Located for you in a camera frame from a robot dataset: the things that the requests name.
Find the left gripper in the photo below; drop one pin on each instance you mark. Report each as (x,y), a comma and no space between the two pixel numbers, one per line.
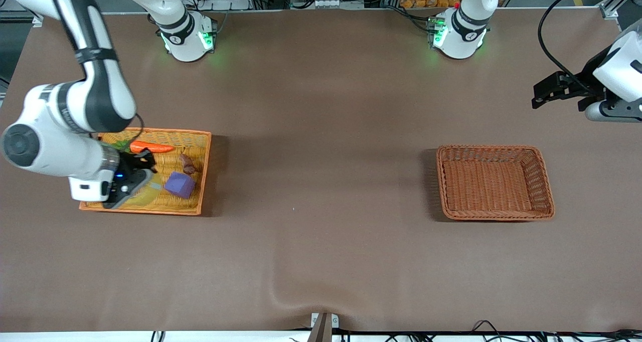
(587,80)

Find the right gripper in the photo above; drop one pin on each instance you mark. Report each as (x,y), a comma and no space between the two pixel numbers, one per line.
(131,162)

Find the yellow tape roll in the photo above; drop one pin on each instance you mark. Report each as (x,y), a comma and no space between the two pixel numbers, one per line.
(150,195)

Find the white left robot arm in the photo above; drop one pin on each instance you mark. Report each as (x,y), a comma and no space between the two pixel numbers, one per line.
(459,38)

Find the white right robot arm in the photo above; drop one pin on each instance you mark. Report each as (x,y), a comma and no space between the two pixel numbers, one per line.
(100,81)

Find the orange toy carrot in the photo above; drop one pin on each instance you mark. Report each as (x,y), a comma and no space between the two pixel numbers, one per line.
(155,148)

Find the purple foam cube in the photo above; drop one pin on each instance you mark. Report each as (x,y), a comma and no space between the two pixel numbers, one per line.
(179,185)

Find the small brown toy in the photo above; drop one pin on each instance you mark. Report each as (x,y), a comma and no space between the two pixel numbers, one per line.
(187,165)

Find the yellow woven tray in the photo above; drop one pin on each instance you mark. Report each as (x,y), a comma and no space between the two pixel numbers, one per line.
(198,139)

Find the brown wicker basket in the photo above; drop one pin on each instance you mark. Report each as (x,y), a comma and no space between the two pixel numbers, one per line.
(481,191)

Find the brown table cover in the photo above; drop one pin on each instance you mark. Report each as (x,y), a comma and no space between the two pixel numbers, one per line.
(301,257)

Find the white terminal block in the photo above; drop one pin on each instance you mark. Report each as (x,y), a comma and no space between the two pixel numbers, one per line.
(331,3)

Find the aluminium frame profile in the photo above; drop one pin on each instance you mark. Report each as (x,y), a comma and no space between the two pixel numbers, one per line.
(609,11)

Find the metal clamp bracket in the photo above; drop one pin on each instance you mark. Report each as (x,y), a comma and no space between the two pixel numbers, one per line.
(324,327)

